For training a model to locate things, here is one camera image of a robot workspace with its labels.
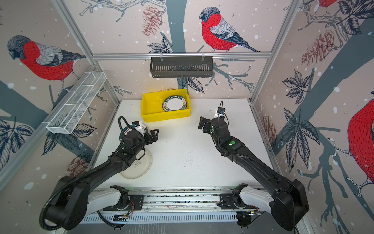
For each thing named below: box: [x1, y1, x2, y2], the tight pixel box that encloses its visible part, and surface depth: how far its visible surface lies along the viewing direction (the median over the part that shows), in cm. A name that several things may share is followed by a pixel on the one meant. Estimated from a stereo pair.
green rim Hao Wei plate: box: [162, 95, 188, 112], surface depth 116 cm
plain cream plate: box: [120, 148, 153, 179], surface depth 85 cm
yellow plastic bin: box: [140, 88, 191, 123], surface depth 116 cm
